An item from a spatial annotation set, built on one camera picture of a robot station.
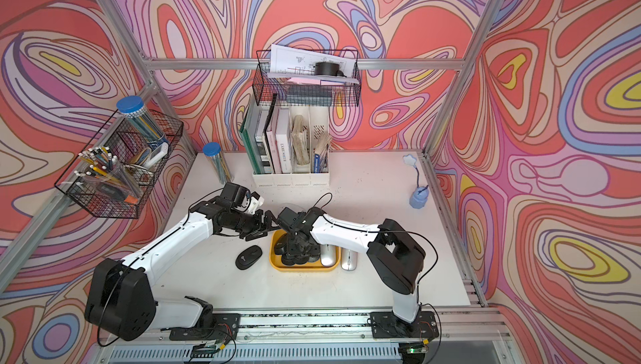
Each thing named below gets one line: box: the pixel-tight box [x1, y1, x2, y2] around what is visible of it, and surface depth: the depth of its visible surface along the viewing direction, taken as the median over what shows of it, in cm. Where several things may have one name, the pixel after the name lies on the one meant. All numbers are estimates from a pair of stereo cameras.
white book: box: [275, 107, 293, 174], surface depth 98 cm
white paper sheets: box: [267, 44, 360, 85], surface depth 86 cm
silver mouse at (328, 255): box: [320, 243, 337, 268], surface depth 88 cm
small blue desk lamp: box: [403, 154, 430, 210], surface depth 98 cm
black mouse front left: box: [235, 244, 263, 271], surface depth 88 cm
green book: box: [239, 96, 266, 175], surface depth 93 cm
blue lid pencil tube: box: [202, 141, 234, 185], surface depth 104 cm
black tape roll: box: [314, 61, 348, 78], surface depth 84 cm
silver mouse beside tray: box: [340, 247, 359, 272], surface depth 87 cm
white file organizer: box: [252, 105, 331, 188], surface depth 104 cm
